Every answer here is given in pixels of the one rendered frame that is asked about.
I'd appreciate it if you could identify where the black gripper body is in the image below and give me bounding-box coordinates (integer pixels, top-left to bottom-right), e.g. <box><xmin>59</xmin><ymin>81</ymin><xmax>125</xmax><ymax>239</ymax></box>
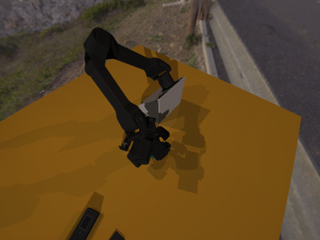
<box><xmin>127</xmin><ymin>126</ymin><xmax>170</xmax><ymax>168</ymax></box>

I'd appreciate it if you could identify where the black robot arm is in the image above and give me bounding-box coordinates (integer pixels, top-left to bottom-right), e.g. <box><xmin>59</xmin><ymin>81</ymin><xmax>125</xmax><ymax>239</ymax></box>
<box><xmin>83</xmin><ymin>27</ymin><xmax>177</xmax><ymax>165</ymax></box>

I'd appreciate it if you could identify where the small black flat rectangular piece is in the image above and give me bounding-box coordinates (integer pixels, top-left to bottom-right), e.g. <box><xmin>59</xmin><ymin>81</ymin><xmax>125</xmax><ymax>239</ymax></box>
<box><xmin>110</xmin><ymin>231</ymin><xmax>125</xmax><ymax>240</ymax></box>

